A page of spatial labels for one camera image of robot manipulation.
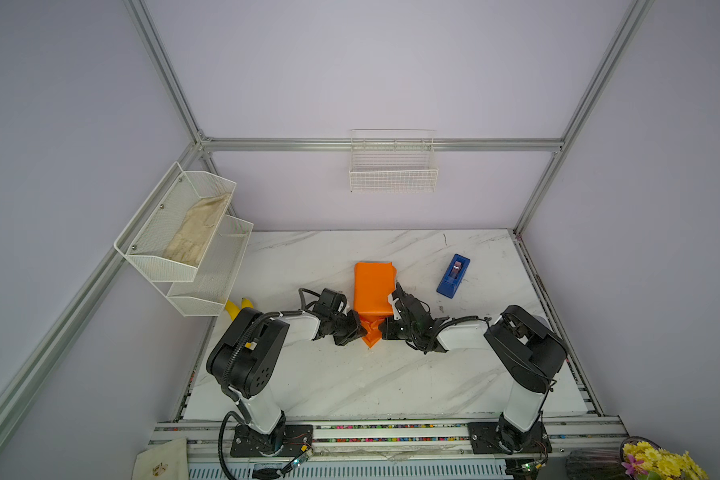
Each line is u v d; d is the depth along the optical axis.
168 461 0.70
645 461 0.51
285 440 0.73
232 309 0.93
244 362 0.46
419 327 0.73
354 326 0.83
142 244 0.66
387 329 0.82
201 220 0.82
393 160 0.94
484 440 0.73
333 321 0.80
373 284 0.95
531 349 0.49
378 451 0.73
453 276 1.00
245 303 0.95
